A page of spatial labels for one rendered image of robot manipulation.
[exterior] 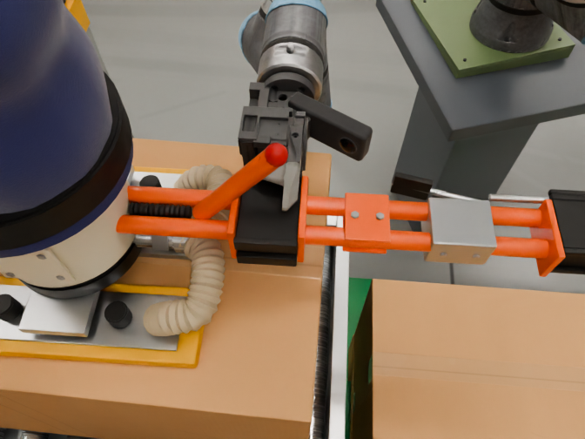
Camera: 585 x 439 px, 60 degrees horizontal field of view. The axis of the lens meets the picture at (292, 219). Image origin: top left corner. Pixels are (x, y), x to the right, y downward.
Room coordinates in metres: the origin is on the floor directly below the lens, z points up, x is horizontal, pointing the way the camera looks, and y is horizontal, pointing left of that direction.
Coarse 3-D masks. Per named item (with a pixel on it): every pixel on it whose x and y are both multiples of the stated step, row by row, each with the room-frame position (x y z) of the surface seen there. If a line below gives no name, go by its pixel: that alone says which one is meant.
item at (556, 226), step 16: (544, 208) 0.31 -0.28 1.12; (560, 208) 0.30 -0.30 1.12; (576, 208) 0.30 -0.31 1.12; (544, 224) 0.29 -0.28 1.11; (560, 224) 0.28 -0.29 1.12; (576, 224) 0.28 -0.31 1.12; (560, 240) 0.26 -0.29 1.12; (576, 240) 0.26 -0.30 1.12; (560, 256) 0.24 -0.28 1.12; (576, 256) 0.25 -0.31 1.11; (544, 272) 0.24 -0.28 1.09; (560, 272) 0.25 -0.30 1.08; (576, 272) 0.24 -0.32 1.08
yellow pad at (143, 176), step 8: (136, 168) 0.46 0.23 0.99; (144, 168) 0.46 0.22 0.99; (152, 168) 0.46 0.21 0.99; (160, 168) 0.46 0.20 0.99; (168, 168) 0.46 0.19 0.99; (136, 176) 0.44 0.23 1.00; (144, 176) 0.44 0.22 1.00; (152, 176) 0.42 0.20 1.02; (160, 176) 0.44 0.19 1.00; (168, 176) 0.44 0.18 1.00; (176, 176) 0.44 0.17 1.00; (136, 184) 0.43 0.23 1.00; (144, 184) 0.41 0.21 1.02; (152, 184) 0.41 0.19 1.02; (160, 184) 0.41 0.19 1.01; (168, 184) 0.43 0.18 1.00; (192, 208) 0.38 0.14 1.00
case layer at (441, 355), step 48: (384, 288) 0.46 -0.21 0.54; (432, 288) 0.46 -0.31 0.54; (480, 288) 0.46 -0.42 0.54; (384, 336) 0.35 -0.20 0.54; (432, 336) 0.35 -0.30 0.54; (480, 336) 0.35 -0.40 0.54; (528, 336) 0.35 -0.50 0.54; (576, 336) 0.35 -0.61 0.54; (384, 384) 0.25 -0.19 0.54; (432, 384) 0.25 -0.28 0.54; (480, 384) 0.25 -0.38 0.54; (528, 384) 0.25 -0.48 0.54; (576, 384) 0.25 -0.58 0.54; (384, 432) 0.16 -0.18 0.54; (432, 432) 0.16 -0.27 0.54; (480, 432) 0.16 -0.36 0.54; (528, 432) 0.16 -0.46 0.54; (576, 432) 0.16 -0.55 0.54
